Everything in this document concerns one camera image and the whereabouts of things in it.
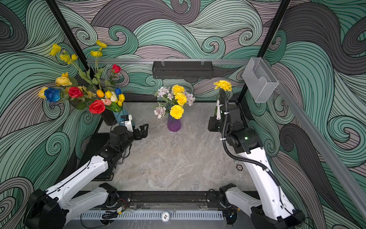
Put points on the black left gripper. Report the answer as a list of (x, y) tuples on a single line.
[(137, 136)]

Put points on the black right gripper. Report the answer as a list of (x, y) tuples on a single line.
[(212, 128)]

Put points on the purple glass vase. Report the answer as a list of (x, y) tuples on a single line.
[(173, 125)]

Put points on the yellow carnation flower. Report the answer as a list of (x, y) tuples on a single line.
[(223, 86), (178, 89), (176, 112), (181, 98)]

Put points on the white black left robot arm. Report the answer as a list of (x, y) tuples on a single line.
[(54, 207)]

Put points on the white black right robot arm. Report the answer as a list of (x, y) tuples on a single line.
[(272, 210)]

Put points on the teal ceramic vase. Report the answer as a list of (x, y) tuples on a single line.
[(122, 112)]

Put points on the black vase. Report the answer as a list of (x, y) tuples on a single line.
[(109, 117)]

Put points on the pink lilac flower bunch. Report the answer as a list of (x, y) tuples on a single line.
[(166, 100)]

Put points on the colourful tulip bunch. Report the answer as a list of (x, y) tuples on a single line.
[(113, 100)]

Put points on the mixed rose bouquet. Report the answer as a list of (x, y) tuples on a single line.
[(81, 97)]

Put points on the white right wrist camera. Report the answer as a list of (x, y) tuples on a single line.
[(218, 111)]

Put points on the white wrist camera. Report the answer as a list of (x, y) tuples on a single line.
[(218, 111), (126, 121)]

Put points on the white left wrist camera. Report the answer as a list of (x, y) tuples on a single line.
[(126, 121)]

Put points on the black case with handle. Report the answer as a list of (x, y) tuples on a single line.
[(96, 142)]

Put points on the black wall tray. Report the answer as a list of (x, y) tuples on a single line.
[(190, 71)]

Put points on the clear plastic wall bin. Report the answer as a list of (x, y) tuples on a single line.
[(260, 79)]

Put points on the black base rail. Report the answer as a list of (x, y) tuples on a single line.
[(136, 200)]

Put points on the white slotted cable duct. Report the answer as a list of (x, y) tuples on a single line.
[(171, 215)]

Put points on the black left corner post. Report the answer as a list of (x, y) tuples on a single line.
[(67, 31)]

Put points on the black corner frame post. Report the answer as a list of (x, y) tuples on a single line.
[(274, 25)]

